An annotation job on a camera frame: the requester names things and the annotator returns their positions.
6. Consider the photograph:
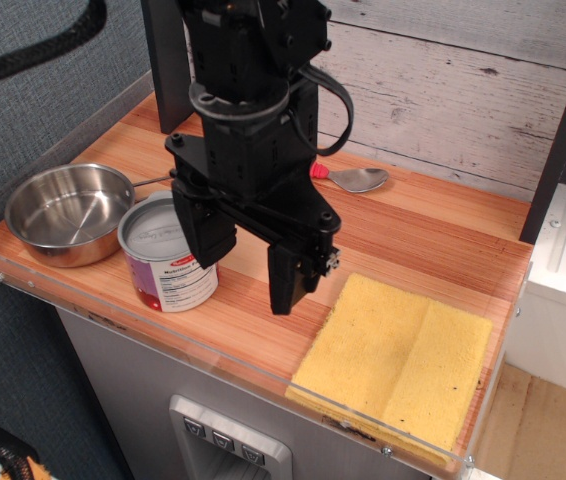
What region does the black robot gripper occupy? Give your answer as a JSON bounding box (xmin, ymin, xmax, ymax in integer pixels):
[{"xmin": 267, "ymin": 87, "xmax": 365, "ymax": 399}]
[{"xmin": 166, "ymin": 78, "xmax": 341, "ymax": 315}]

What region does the stainless steel pan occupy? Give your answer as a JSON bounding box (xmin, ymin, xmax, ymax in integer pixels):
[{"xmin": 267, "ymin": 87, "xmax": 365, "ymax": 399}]
[{"xmin": 4, "ymin": 163, "xmax": 170, "ymax": 268}]

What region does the yellow folded cloth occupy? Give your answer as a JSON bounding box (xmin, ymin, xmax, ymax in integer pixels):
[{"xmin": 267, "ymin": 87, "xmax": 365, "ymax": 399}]
[{"xmin": 285, "ymin": 273, "xmax": 493, "ymax": 466}]

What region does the toy tin can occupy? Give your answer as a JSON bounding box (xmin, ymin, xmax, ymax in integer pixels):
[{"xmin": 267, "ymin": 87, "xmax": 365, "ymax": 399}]
[{"xmin": 118, "ymin": 191, "xmax": 218, "ymax": 313}]

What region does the black braided cable sleeve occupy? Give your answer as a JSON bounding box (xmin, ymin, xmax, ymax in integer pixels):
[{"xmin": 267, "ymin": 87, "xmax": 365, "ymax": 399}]
[{"xmin": 0, "ymin": 0, "xmax": 108, "ymax": 92}]

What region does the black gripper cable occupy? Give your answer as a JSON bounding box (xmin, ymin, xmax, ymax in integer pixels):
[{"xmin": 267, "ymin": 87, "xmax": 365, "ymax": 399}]
[{"xmin": 287, "ymin": 63, "xmax": 355, "ymax": 158}]

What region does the grey toy fridge cabinet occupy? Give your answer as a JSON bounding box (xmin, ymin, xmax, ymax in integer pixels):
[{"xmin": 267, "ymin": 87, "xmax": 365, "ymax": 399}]
[{"xmin": 59, "ymin": 310, "xmax": 425, "ymax": 479}]

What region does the dark vertical post right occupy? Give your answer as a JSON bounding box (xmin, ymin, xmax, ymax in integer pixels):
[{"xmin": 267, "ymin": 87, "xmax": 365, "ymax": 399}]
[{"xmin": 518, "ymin": 0, "xmax": 566, "ymax": 246}]

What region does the orange cloth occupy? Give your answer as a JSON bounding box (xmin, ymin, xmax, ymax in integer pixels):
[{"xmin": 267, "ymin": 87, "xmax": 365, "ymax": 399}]
[{"xmin": 29, "ymin": 462, "xmax": 54, "ymax": 480}]

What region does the dark vertical post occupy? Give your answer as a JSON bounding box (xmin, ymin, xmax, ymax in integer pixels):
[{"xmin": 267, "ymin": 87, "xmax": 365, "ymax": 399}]
[
  {"xmin": 141, "ymin": 0, "xmax": 193, "ymax": 134},
  {"xmin": 518, "ymin": 0, "xmax": 566, "ymax": 246}
]

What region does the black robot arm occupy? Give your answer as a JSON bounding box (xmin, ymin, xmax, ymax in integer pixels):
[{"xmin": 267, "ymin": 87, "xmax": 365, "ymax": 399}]
[{"xmin": 166, "ymin": 1, "xmax": 352, "ymax": 315}]

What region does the red handled metal spoon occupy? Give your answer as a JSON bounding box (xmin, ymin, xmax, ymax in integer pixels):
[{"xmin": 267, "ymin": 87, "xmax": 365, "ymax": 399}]
[{"xmin": 310, "ymin": 162, "xmax": 389, "ymax": 193}]

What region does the dark vertical post left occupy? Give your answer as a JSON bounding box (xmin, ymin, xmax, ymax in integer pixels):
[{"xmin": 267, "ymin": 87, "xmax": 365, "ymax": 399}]
[{"xmin": 141, "ymin": 0, "xmax": 193, "ymax": 134}]

